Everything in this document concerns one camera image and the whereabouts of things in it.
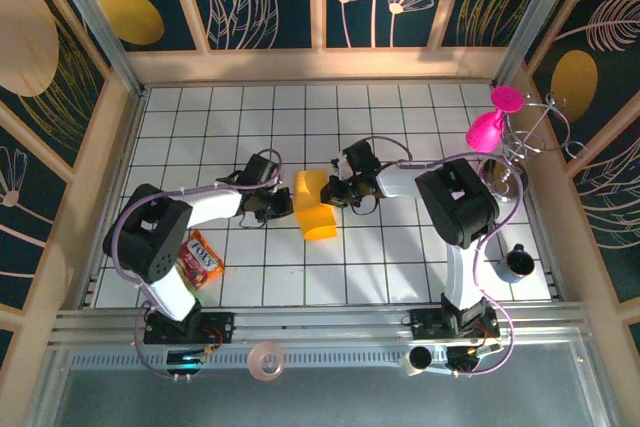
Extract black controller board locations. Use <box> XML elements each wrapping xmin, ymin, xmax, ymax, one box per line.
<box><xmin>164</xmin><ymin>349</ymin><xmax>207</xmax><ymax>379</ymax></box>
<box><xmin>446</xmin><ymin>341</ymin><xmax>503</xmax><ymax>379</ymax></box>

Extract aluminium frame post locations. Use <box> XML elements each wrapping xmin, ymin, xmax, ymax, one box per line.
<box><xmin>39</xmin><ymin>0</ymin><xmax>147</xmax><ymax>98</ymax></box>
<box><xmin>492</xmin><ymin>0</ymin><xmax>586</xmax><ymax>88</ymax></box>

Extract yellow square paper sheet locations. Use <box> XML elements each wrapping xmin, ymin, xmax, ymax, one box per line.
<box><xmin>293</xmin><ymin>169</ymin><xmax>338</xmax><ymax>242</ymax></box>

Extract aluminium side rail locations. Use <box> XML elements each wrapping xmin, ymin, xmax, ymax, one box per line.
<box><xmin>78</xmin><ymin>85</ymin><xmax>149</xmax><ymax>309</ymax></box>

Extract black mug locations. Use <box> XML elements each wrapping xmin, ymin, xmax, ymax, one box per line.
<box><xmin>496</xmin><ymin>242</ymin><xmax>537</xmax><ymax>284</ymax></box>

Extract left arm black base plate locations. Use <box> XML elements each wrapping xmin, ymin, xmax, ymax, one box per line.
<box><xmin>143</xmin><ymin>310</ymin><xmax>236</xmax><ymax>347</ymax></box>

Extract grey metal shelf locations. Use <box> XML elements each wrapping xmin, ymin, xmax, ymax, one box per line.
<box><xmin>24</xmin><ymin>341</ymin><xmax>619</xmax><ymax>427</ymax></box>

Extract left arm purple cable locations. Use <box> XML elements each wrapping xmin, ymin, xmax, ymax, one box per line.
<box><xmin>110</xmin><ymin>148</ymin><xmax>285</xmax><ymax>381</ymax></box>

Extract white cup on rail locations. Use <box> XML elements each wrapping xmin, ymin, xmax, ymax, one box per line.
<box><xmin>403</xmin><ymin>345</ymin><xmax>434</xmax><ymax>377</ymax></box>

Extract pink plastic goblet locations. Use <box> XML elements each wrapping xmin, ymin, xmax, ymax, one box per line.
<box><xmin>466</xmin><ymin>85</ymin><xmax>526</xmax><ymax>154</ymax></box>

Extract red orange snack bag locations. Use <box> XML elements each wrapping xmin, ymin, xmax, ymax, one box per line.
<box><xmin>174</xmin><ymin>229</ymin><xmax>226</xmax><ymax>292</ymax></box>

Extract pink tape roll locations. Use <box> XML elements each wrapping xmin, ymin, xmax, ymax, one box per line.
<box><xmin>248</xmin><ymin>340</ymin><xmax>287</xmax><ymax>382</ymax></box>

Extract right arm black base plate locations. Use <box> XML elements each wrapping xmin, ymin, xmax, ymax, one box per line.
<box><xmin>409</xmin><ymin>307</ymin><xmax>501</xmax><ymax>343</ymax></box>

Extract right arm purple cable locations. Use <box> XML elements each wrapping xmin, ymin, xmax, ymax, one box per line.
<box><xmin>357</xmin><ymin>135</ymin><xmax>530</xmax><ymax>379</ymax></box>

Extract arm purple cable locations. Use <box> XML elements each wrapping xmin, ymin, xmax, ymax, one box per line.
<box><xmin>357</xmin><ymin>135</ymin><xmax>530</xmax><ymax>379</ymax></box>
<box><xmin>110</xmin><ymin>148</ymin><xmax>285</xmax><ymax>381</ymax></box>

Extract aluminium front rail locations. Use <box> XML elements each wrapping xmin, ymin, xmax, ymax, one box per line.
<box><xmin>47</xmin><ymin>302</ymin><xmax>594</xmax><ymax>348</ymax></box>

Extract perforated metal strip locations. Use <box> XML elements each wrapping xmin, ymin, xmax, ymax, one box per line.
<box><xmin>67</xmin><ymin>350</ymin><xmax>451</xmax><ymax>369</ymax></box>

